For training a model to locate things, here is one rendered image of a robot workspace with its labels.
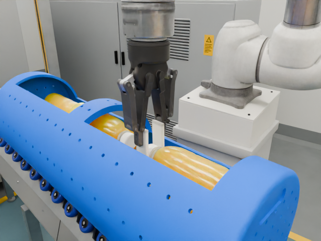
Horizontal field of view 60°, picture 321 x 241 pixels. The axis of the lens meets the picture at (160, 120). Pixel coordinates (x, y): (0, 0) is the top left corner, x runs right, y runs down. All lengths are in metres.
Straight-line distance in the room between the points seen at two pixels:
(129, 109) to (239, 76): 0.57
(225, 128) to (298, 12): 0.42
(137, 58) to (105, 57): 2.36
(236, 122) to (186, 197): 0.59
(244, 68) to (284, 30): 0.16
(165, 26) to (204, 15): 1.66
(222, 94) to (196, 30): 1.18
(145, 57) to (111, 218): 0.28
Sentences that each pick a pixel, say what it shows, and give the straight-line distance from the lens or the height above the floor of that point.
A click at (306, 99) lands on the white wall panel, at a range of 3.31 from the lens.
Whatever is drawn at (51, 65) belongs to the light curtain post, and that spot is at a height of 1.12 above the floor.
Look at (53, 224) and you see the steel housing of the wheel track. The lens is 0.90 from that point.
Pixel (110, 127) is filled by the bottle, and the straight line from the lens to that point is 0.64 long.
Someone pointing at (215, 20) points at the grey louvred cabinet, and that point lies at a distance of 2.08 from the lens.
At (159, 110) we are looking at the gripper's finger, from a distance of 0.55.
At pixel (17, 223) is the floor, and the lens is 2.34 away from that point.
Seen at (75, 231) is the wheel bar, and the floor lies 0.92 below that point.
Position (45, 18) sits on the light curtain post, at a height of 1.36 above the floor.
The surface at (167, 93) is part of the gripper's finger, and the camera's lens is 0.56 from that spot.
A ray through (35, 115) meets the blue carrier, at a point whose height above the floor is 1.19.
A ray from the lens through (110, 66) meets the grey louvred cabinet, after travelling 2.81.
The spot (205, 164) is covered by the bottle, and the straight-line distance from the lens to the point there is 0.49.
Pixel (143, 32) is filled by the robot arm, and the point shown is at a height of 1.42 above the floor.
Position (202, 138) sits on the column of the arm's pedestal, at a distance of 1.04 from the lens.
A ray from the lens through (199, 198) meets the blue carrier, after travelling 0.41.
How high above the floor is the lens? 1.47
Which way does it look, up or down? 24 degrees down
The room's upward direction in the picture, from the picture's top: straight up
